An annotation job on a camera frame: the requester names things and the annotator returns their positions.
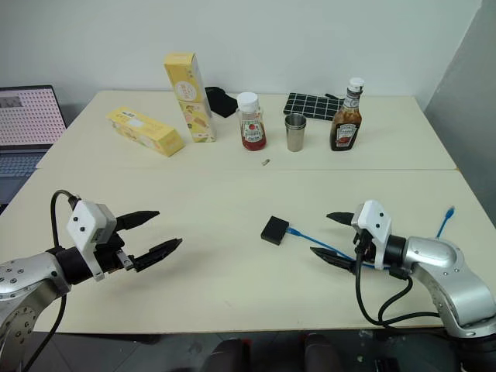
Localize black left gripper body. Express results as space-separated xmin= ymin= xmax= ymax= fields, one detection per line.
xmin=91 ymin=222 xmax=137 ymax=273

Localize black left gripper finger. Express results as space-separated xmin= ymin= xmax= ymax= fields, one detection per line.
xmin=133 ymin=237 xmax=184 ymax=273
xmin=115 ymin=210 xmax=161 ymax=233

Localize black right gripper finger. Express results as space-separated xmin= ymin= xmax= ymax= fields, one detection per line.
xmin=325 ymin=211 xmax=354 ymax=226
xmin=308 ymin=247 xmax=357 ymax=274

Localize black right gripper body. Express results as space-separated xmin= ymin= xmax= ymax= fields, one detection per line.
xmin=349 ymin=213 xmax=379 ymax=273

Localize small black box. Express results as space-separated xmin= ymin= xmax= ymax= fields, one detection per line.
xmin=260 ymin=215 xmax=291 ymax=246

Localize flat yellow carton box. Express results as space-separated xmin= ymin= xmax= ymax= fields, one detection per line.
xmin=105 ymin=106 xmax=185 ymax=158

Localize brown sauce bottle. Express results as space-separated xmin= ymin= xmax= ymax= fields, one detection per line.
xmin=329 ymin=77 xmax=365 ymax=152

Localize stacked steel cups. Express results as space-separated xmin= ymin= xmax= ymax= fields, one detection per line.
xmin=284 ymin=113 xmax=308 ymax=153

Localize dark rounded shape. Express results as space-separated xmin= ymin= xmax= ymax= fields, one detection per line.
xmin=201 ymin=337 xmax=252 ymax=372
xmin=301 ymin=332 xmax=346 ymax=372

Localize black white checked cloth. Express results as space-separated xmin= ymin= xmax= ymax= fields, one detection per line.
xmin=281 ymin=92 xmax=346 ymax=122

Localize red ketchup bottle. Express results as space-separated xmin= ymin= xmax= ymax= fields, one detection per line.
xmin=236 ymin=91 xmax=268 ymax=151

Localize tall yellow carton box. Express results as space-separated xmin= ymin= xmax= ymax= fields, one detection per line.
xmin=163 ymin=51 xmax=217 ymax=144

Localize black pouch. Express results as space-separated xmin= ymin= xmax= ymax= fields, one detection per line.
xmin=204 ymin=86 xmax=238 ymax=119

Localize laptop computer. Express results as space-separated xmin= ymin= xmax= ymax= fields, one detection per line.
xmin=0 ymin=84 xmax=67 ymax=206

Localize blue cable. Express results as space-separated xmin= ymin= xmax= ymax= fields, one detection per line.
xmin=285 ymin=206 xmax=456 ymax=270

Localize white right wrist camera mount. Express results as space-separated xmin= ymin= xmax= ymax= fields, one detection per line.
xmin=356 ymin=199 xmax=394 ymax=251

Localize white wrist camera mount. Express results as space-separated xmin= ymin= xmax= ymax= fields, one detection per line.
xmin=66 ymin=199 xmax=116 ymax=281
xmin=356 ymin=199 xmax=394 ymax=251

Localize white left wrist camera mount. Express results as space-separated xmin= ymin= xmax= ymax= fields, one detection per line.
xmin=66 ymin=199 xmax=116 ymax=281

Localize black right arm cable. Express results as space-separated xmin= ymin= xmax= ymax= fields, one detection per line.
xmin=353 ymin=228 xmax=442 ymax=329

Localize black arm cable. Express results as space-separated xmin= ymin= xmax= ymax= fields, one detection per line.
xmin=353 ymin=228 xmax=442 ymax=329
xmin=21 ymin=189 xmax=81 ymax=372

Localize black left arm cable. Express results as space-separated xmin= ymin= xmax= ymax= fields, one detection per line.
xmin=21 ymin=189 xmax=81 ymax=372

